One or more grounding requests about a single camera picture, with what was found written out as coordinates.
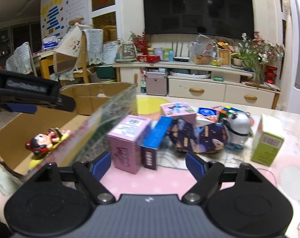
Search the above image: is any green clear plastic package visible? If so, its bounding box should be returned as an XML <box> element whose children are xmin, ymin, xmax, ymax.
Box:
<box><xmin>24</xmin><ymin>82</ymin><xmax>137</xmax><ymax>180</ymax></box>

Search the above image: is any green carton box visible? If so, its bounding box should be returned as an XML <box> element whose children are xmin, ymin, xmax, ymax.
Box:
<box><xmin>251</xmin><ymin>114</ymin><xmax>285</xmax><ymax>167</ymax></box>

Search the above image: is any dark space pattern cube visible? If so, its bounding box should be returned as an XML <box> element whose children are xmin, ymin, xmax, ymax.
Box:
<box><xmin>168</xmin><ymin>118</ymin><xmax>228</xmax><ymax>154</ymax></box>

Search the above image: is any pink barcode box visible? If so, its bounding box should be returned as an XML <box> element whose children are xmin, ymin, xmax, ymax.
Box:
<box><xmin>108</xmin><ymin>115</ymin><xmax>151</xmax><ymax>174</ymax></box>

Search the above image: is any blue long box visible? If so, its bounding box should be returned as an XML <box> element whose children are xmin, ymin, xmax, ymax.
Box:
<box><xmin>141</xmin><ymin>116</ymin><xmax>173</xmax><ymax>170</ymax></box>

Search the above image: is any pink blue picture box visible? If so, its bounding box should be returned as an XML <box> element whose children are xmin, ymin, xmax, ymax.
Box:
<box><xmin>160</xmin><ymin>103</ymin><xmax>197</xmax><ymax>125</ymax></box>

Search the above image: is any wooden dining table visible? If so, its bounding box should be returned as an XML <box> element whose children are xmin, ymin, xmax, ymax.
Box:
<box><xmin>32</xmin><ymin>50</ymin><xmax>54</xmax><ymax>79</ymax></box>

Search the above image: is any cardboard box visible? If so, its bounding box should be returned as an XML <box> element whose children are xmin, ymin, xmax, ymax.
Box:
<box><xmin>0</xmin><ymin>81</ymin><xmax>138</xmax><ymax>179</ymax></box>

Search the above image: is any cartoon doll toy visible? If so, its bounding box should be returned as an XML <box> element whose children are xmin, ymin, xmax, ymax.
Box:
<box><xmin>25</xmin><ymin>128</ymin><xmax>71</xmax><ymax>160</ymax></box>

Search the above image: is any silver panda figure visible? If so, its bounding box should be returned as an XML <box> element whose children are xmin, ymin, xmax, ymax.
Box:
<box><xmin>222</xmin><ymin>112</ymin><xmax>253</xmax><ymax>151</ymax></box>

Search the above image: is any rubiks cube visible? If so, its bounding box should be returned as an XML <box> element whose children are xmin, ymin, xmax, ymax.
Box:
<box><xmin>218</xmin><ymin>106</ymin><xmax>241</xmax><ymax>122</ymax></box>

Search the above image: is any blue white tissue pack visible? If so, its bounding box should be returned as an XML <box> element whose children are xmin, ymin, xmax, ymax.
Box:
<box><xmin>196</xmin><ymin>107</ymin><xmax>219</xmax><ymax>127</ymax></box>

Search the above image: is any wooden dining chair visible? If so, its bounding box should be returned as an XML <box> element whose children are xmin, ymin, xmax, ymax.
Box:
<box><xmin>51</xmin><ymin>26</ymin><xmax>105</xmax><ymax>83</ymax></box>

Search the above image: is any cream TV stand cabinet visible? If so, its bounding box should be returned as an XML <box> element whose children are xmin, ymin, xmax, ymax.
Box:
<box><xmin>113</xmin><ymin>61</ymin><xmax>280</xmax><ymax>109</ymax></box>

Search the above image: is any glass kettle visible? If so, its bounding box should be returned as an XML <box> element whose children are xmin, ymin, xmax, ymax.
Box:
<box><xmin>115</xmin><ymin>40</ymin><xmax>137</xmax><ymax>62</ymax></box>

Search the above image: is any red candle holder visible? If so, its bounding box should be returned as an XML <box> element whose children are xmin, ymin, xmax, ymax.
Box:
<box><xmin>265</xmin><ymin>65</ymin><xmax>278</xmax><ymax>84</ymax></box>

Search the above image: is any white standing air conditioner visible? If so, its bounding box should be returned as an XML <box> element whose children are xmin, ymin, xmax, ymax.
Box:
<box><xmin>287</xmin><ymin>0</ymin><xmax>300</xmax><ymax>114</ymax></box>

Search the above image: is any red berry decoration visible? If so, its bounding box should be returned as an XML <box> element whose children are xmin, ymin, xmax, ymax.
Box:
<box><xmin>130</xmin><ymin>30</ymin><xmax>151</xmax><ymax>55</ymax></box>

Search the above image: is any pink storage box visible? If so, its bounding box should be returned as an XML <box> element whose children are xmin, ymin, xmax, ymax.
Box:
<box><xmin>146</xmin><ymin>71</ymin><xmax>168</xmax><ymax>96</ymax></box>

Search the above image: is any framed picture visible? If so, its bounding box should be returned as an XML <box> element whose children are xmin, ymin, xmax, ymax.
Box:
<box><xmin>218</xmin><ymin>49</ymin><xmax>231</xmax><ymax>66</ymax></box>

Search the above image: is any red tin box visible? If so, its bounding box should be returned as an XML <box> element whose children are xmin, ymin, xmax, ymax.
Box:
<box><xmin>137</xmin><ymin>55</ymin><xmax>161</xmax><ymax>63</ymax></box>

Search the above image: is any potted flower plant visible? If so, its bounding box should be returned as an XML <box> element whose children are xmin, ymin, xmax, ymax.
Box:
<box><xmin>232</xmin><ymin>31</ymin><xmax>285</xmax><ymax>84</ymax></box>

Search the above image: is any plastic snack bag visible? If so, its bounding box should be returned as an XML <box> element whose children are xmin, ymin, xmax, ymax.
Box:
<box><xmin>189</xmin><ymin>35</ymin><xmax>218</xmax><ymax>65</ymax></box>

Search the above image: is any black flat screen television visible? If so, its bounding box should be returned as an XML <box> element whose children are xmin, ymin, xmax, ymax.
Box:
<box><xmin>143</xmin><ymin>0</ymin><xmax>254</xmax><ymax>39</ymax></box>

